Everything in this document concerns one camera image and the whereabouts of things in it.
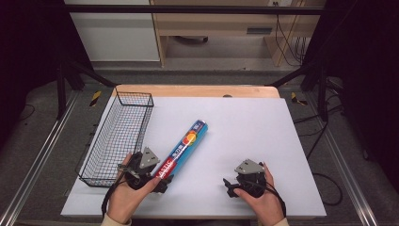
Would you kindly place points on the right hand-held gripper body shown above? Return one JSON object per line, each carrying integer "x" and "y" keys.
{"x": 251, "y": 179}

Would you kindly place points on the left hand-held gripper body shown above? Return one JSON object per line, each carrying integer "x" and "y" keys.
{"x": 142, "y": 174}

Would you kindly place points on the blue plastic wrap roll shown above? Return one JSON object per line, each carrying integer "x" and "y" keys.
{"x": 184, "y": 148}

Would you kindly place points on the person's left hand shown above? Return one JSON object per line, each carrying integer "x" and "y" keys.
{"x": 125, "y": 197}

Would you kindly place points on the person's right hand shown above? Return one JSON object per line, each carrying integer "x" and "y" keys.
{"x": 266, "y": 204}

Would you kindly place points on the white table mat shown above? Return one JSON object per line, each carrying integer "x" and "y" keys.
{"x": 238, "y": 141}

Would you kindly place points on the yellow black tape strip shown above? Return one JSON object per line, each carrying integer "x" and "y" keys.
{"x": 95, "y": 98}
{"x": 296, "y": 99}

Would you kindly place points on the wooden table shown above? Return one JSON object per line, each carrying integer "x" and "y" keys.
{"x": 188, "y": 91}

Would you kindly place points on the black metal stand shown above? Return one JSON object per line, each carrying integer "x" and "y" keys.
{"x": 62, "y": 88}
{"x": 321, "y": 91}

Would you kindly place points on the white cabinet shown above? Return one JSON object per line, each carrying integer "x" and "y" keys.
{"x": 119, "y": 34}

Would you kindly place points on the black curtain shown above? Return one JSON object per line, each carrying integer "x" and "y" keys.
{"x": 28, "y": 56}
{"x": 367, "y": 78}

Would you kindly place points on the light wooden desk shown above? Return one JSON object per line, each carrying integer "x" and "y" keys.
{"x": 219, "y": 22}

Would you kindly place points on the aluminium floor rail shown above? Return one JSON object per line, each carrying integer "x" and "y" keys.
{"x": 37, "y": 157}
{"x": 348, "y": 169}

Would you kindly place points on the black horizontal frame bar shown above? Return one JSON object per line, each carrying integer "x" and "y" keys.
{"x": 188, "y": 9}

